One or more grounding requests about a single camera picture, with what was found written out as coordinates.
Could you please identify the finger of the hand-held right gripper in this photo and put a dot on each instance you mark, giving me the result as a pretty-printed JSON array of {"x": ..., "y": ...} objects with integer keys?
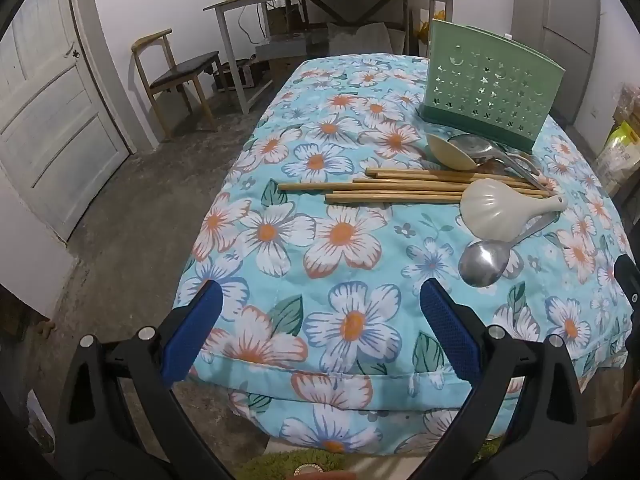
[{"x": 630, "y": 280}]

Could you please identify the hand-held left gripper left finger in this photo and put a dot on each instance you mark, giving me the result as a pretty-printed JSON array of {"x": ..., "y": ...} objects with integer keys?
[{"x": 192, "y": 330}]

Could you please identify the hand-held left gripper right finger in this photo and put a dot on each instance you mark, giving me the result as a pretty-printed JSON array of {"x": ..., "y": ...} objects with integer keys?
[{"x": 450, "y": 330}]

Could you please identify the large metal spoon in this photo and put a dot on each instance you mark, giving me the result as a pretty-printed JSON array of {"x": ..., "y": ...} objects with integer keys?
[{"x": 484, "y": 262}]

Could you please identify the cream plastic rice paddle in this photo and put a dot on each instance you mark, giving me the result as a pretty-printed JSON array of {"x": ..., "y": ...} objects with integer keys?
[{"x": 492, "y": 210}]

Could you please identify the bundle of bamboo chopsticks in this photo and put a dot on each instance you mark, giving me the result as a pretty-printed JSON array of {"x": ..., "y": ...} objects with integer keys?
[{"x": 390, "y": 186}]

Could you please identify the small cream plastic spoon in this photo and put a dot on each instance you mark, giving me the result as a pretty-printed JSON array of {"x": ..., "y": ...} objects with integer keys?
[{"x": 452, "y": 156}]

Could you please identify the green perforated utensil holder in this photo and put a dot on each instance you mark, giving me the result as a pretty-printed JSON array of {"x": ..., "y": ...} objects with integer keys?
[{"x": 490, "y": 95}]

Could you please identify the pile of yellow packages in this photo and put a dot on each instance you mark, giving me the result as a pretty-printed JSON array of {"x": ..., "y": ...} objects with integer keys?
[{"x": 620, "y": 145}]

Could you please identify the grey refrigerator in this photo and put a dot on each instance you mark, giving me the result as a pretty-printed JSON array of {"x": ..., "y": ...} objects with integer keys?
[{"x": 560, "y": 35}]

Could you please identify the white panelled door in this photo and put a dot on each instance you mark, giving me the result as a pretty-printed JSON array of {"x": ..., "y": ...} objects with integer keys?
[{"x": 55, "y": 110}]

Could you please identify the wooden chair with dark seat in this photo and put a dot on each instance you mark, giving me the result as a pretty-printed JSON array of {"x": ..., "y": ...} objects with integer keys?
[{"x": 182, "y": 67}]

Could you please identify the grey cloth bundle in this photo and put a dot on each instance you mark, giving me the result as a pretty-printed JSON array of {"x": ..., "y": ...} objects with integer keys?
[{"x": 360, "y": 37}]

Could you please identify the yellow plastic bag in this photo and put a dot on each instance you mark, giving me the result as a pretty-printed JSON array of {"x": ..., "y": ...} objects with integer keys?
[{"x": 439, "y": 20}]

